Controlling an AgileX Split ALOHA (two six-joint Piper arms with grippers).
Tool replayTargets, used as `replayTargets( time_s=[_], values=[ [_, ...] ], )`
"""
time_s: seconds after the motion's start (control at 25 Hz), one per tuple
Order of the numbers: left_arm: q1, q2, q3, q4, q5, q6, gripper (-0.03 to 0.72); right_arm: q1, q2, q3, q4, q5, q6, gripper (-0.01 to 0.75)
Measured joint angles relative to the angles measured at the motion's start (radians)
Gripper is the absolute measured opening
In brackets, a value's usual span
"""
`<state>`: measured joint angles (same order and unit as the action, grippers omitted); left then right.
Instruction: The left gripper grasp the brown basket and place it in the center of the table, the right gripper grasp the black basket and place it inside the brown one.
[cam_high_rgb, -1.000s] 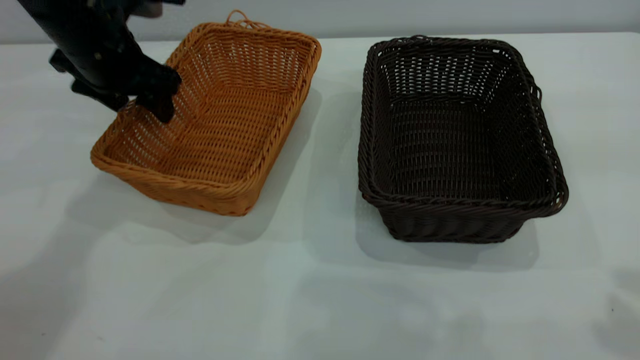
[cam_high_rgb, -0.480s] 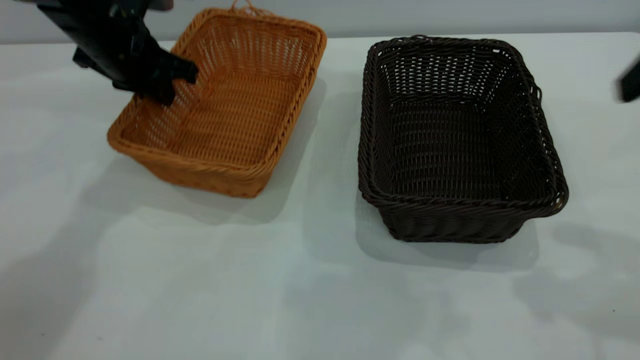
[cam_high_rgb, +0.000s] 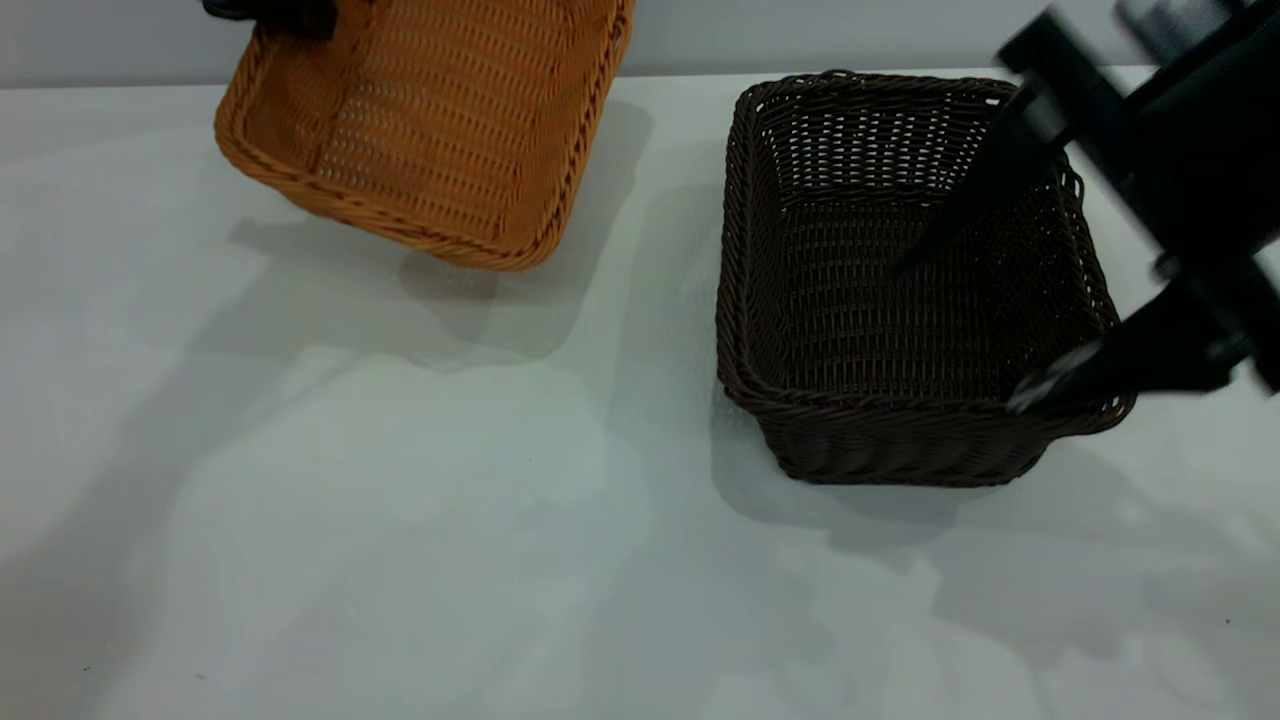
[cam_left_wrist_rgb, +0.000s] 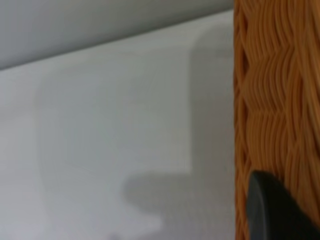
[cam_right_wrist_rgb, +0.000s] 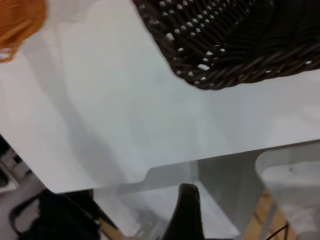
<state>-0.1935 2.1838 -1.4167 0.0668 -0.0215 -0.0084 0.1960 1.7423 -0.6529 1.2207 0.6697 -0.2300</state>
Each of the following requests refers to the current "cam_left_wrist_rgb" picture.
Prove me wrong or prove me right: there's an orange-brown wicker basket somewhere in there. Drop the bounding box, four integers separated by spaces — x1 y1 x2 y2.
232 0 320 240

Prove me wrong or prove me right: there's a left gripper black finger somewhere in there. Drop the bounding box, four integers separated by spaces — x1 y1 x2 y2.
246 169 320 240

